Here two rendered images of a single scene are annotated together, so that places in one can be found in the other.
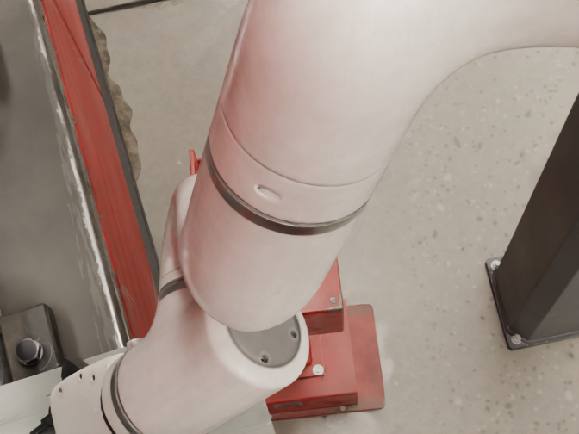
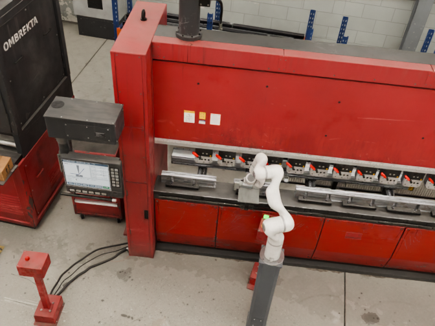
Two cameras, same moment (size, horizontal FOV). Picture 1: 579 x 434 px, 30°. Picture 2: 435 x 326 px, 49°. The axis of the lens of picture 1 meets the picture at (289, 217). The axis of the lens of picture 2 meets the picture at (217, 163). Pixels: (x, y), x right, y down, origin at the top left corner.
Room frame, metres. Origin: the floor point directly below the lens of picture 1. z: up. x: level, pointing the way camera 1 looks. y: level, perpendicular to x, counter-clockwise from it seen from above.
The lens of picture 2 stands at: (0.43, -2.81, 3.98)
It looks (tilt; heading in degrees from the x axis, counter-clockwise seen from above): 42 degrees down; 101
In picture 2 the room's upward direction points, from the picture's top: 5 degrees clockwise
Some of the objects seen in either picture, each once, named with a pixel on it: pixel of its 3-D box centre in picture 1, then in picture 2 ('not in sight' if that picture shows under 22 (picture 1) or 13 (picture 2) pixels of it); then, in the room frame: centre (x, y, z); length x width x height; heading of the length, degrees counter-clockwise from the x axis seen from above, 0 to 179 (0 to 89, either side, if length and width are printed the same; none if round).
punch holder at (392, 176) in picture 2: not in sight; (389, 173); (1.30, 0.51, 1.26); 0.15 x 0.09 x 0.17; 9
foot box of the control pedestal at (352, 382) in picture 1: (312, 356); (259, 277); (0.41, 0.00, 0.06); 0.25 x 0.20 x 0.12; 87
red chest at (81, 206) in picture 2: not in sight; (101, 174); (-1.40, 0.44, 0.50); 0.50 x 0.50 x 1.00; 9
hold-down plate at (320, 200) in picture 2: not in sight; (314, 200); (0.74, 0.36, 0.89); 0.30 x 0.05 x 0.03; 9
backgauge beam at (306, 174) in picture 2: not in sight; (292, 168); (0.49, 0.67, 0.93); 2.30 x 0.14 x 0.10; 9
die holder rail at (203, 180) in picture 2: not in sight; (188, 179); (-0.41, 0.24, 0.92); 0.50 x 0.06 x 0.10; 9
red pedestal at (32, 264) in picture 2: not in sight; (41, 287); (-1.34, -0.89, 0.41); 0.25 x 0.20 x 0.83; 99
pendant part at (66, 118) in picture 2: not in sight; (90, 154); (-1.03, -0.34, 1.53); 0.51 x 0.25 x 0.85; 8
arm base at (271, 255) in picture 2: not in sight; (273, 248); (0.47, -0.45, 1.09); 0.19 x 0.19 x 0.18
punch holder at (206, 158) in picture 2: not in sight; (204, 152); (-0.28, 0.26, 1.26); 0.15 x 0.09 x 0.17; 9
